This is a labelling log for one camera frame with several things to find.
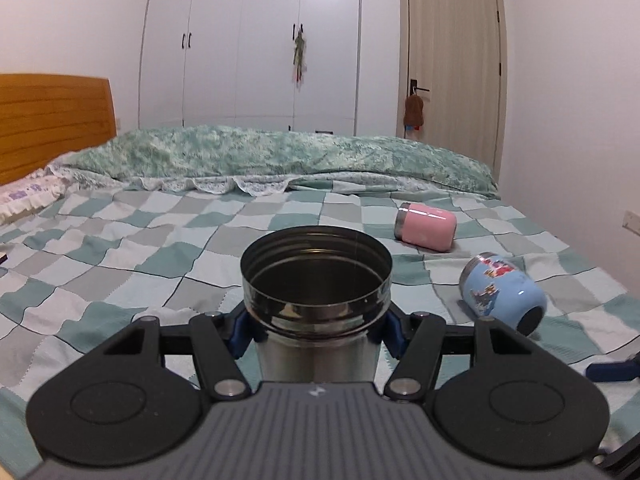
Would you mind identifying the blue cartoon print cup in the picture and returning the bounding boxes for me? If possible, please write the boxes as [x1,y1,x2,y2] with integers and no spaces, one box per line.
[459,253,549,336]

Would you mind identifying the checkered bed sheet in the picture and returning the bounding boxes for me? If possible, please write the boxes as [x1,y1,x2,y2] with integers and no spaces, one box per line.
[0,180,640,480]

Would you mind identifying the light wooden door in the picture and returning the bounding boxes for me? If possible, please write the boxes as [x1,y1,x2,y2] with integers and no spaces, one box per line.
[399,0,509,177]

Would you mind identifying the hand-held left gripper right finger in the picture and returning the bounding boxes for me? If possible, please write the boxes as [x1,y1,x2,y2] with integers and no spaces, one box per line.
[376,309,532,402]

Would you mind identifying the brown hanging pouch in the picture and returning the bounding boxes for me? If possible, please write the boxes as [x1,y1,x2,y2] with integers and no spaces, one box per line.
[402,93,426,129]

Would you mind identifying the floral frilled pillow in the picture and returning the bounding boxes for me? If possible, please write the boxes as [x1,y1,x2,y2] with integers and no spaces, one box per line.
[0,167,77,224]

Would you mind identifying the green fluffy duvet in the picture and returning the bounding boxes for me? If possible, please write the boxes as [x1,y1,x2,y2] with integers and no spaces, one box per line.
[46,125,501,199]

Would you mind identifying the pink cup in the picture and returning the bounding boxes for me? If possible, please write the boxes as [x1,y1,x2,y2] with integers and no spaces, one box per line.
[393,202,458,254]

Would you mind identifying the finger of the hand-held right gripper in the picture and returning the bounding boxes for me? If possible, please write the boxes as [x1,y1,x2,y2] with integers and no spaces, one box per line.
[585,356,640,385]

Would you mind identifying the hanging wardrobe ornament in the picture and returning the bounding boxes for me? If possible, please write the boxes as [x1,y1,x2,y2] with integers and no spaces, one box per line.
[289,24,308,87]

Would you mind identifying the stainless steel cup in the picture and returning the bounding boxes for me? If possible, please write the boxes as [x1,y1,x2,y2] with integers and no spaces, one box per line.
[239,226,394,384]

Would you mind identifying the wooden headboard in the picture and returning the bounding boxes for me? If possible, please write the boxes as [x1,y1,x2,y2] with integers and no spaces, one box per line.
[0,73,117,186]

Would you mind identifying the white wardrobe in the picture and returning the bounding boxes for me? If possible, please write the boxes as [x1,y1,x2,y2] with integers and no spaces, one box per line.
[137,0,362,136]

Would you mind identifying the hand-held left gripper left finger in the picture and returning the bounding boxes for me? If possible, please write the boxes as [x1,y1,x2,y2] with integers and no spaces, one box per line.
[102,304,262,402]

